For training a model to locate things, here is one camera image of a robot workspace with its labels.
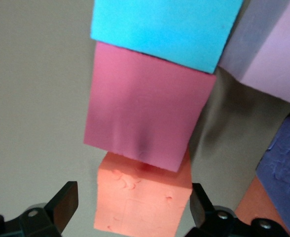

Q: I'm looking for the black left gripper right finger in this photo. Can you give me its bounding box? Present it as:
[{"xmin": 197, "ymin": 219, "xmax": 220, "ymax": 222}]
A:
[{"xmin": 184, "ymin": 182, "xmax": 290, "ymax": 237}]

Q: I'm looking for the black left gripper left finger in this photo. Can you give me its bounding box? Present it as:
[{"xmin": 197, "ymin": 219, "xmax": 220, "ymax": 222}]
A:
[{"xmin": 0, "ymin": 181, "xmax": 79, "ymax": 237}]

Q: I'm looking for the orange foam cube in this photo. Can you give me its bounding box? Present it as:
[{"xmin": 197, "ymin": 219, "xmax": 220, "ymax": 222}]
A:
[
  {"xmin": 235, "ymin": 176, "xmax": 290, "ymax": 237},
  {"xmin": 93, "ymin": 151, "xmax": 193, "ymax": 235}
]

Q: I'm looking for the purple foam cube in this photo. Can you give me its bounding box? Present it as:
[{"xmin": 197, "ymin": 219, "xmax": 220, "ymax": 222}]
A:
[{"xmin": 255, "ymin": 116, "xmax": 290, "ymax": 237}]

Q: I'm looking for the red foam cube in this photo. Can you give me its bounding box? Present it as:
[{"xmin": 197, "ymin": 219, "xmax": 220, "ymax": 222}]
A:
[{"xmin": 83, "ymin": 41, "xmax": 217, "ymax": 173}]

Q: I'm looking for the pink foam cube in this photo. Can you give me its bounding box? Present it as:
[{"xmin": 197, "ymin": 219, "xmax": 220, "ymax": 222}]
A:
[{"xmin": 218, "ymin": 0, "xmax": 290, "ymax": 108}]

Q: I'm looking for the blue foam cube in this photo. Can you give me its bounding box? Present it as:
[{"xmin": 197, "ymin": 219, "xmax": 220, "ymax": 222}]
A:
[{"xmin": 90, "ymin": 0, "xmax": 244, "ymax": 74}]

